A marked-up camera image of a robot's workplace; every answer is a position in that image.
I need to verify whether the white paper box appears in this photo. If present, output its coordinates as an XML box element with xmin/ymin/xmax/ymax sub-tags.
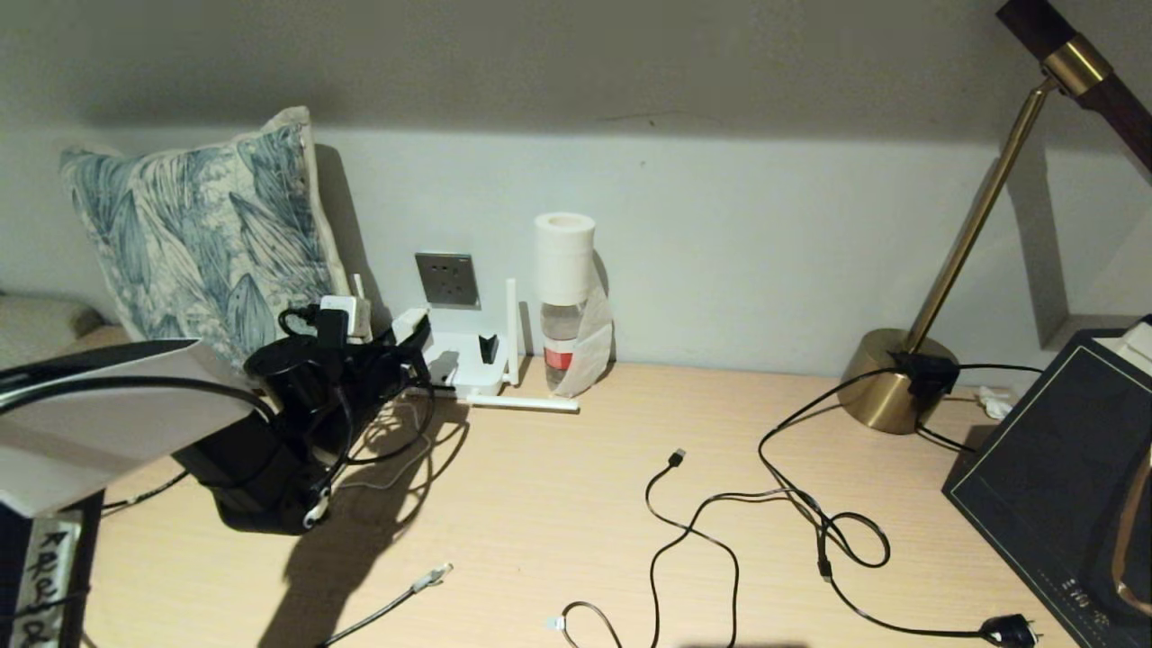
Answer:
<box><xmin>1114</xmin><ymin>319</ymin><xmax>1152</xmax><ymax>365</ymax></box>

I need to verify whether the white toilet paper roll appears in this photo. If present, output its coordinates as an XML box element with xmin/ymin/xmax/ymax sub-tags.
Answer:
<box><xmin>533</xmin><ymin>212</ymin><xmax>617</xmax><ymax>399</ymax></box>

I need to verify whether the dark gift bag gold handle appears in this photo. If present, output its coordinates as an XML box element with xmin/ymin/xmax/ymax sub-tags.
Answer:
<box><xmin>941</xmin><ymin>315</ymin><xmax>1152</xmax><ymax>648</ymax></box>

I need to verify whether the brass desk lamp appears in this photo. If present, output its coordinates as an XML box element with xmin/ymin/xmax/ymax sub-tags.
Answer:
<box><xmin>837</xmin><ymin>0</ymin><xmax>1152</xmax><ymax>437</ymax></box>

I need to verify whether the blue leaf print pillow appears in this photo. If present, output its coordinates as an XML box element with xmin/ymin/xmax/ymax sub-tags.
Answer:
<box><xmin>58</xmin><ymin>106</ymin><xmax>356</xmax><ymax>365</ymax></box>

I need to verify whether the white router with antennas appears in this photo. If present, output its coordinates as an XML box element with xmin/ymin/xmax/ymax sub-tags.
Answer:
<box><xmin>351</xmin><ymin>273</ymin><xmax>581</xmax><ymax>415</ymax></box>

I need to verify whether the clear bottle red label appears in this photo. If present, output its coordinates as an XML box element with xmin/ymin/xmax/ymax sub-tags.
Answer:
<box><xmin>541</xmin><ymin>302</ymin><xmax>588</xmax><ymax>393</ymax></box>

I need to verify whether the thin white adapter cable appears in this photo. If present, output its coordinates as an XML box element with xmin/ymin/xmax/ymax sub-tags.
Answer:
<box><xmin>335</xmin><ymin>387</ymin><xmax>451</xmax><ymax>492</ymax></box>

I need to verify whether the grey metal wall socket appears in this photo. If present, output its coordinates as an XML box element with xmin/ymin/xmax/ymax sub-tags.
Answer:
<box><xmin>414</xmin><ymin>252</ymin><xmax>482</xmax><ymax>309</ymax></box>

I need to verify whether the black lamp power cord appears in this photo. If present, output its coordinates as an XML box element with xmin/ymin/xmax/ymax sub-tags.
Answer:
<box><xmin>758</xmin><ymin>364</ymin><xmax>1040</xmax><ymax>648</ymax></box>

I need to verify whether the thin black micro-USB cable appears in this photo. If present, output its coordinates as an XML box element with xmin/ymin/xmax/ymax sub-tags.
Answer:
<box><xmin>648</xmin><ymin>486</ymin><xmax>833</xmax><ymax>648</ymax></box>

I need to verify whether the thick black cable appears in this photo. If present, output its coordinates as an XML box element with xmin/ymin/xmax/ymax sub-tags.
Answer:
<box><xmin>101</xmin><ymin>468</ymin><xmax>192</xmax><ymax>517</ymax></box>

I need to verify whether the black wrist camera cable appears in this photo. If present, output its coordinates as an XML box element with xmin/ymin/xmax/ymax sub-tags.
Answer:
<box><xmin>0</xmin><ymin>306</ymin><xmax>437</xmax><ymax>532</ymax></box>

